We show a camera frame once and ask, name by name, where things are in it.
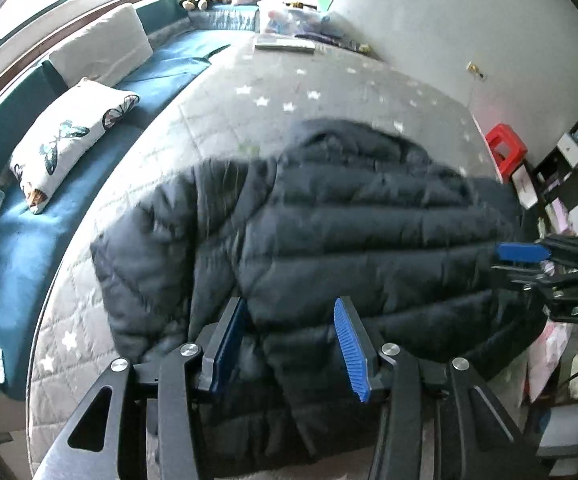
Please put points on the beige cushion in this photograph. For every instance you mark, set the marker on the beige cushion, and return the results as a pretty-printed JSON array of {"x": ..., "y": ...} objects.
[{"x": 104, "y": 45}]

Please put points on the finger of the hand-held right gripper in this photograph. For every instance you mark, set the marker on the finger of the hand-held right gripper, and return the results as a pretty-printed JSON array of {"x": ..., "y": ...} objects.
[
  {"x": 519, "y": 252},
  {"x": 519, "y": 276}
]

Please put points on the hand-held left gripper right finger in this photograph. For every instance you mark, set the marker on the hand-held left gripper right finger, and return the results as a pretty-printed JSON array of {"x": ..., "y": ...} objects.
[{"x": 350, "y": 350}]

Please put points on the clear plastic bag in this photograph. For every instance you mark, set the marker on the clear plastic bag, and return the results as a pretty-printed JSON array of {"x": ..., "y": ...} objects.
[{"x": 304, "y": 25}]

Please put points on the red plastic stool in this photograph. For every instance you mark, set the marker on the red plastic stool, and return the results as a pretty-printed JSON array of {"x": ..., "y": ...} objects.
[{"x": 505, "y": 152}]

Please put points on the grey star quilt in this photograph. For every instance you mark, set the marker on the grey star quilt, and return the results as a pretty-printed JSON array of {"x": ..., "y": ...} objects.
[{"x": 269, "y": 85}]

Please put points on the black puffer jacket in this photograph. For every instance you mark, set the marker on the black puffer jacket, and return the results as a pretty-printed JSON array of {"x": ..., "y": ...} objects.
[{"x": 344, "y": 230}]

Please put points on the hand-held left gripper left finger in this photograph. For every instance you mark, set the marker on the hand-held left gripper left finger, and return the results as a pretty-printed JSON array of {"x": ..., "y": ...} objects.
[{"x": 231, "y": 332}]

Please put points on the black shelf unit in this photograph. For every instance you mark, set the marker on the black shelf unit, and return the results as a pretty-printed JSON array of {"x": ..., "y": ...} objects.
[{"x": 574, "y": 150}]

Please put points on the flat book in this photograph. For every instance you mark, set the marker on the flat book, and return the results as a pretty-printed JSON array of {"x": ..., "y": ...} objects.
[{"x": 284, "y": 45}]

